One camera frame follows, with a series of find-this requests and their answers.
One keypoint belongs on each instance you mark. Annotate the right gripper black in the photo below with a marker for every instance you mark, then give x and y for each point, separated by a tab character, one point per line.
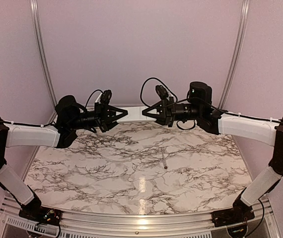
167	113

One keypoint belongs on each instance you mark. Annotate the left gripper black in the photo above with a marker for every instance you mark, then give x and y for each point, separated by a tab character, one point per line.
103	116

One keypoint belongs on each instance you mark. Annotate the white remote control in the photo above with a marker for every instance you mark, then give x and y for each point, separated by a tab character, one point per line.
135	115

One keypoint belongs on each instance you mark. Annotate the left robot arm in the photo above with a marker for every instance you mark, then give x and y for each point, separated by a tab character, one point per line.
71	116

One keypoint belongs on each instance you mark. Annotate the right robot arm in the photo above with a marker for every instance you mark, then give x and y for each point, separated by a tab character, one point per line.
264	135

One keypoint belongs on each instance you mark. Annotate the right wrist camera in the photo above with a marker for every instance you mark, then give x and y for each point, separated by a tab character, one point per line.
163	92

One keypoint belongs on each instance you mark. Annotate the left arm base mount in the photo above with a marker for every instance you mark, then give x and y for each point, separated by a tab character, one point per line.
44	215

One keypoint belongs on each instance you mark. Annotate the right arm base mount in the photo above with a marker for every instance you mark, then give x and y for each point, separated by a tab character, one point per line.
232	216

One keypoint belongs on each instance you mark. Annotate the left aluminium frame post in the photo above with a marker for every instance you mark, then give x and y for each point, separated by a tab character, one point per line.
41	50

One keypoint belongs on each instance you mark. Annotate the aluminium frame post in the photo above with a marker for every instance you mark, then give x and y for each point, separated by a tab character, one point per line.
236	52
41	50

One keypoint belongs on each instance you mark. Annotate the right aluminium frame post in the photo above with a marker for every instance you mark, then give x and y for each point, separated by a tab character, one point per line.
236	52

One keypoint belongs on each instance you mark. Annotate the front aluminium rail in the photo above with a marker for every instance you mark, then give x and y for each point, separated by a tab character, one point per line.
75	224

